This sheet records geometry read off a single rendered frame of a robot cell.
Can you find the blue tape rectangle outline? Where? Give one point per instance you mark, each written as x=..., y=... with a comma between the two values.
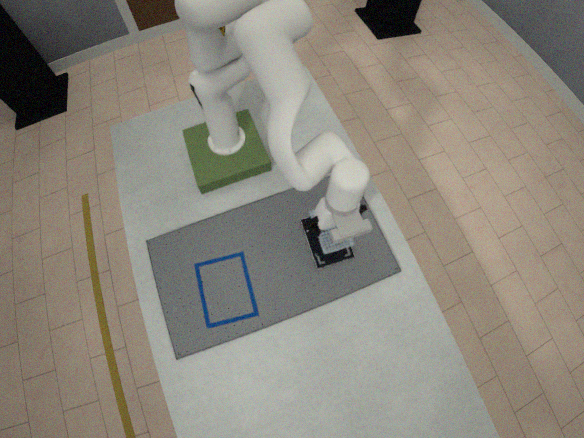
x=249, y=285

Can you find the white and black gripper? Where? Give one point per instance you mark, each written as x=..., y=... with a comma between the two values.
x=323, y=218

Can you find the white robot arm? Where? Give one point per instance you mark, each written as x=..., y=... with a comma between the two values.
x=264, y=36

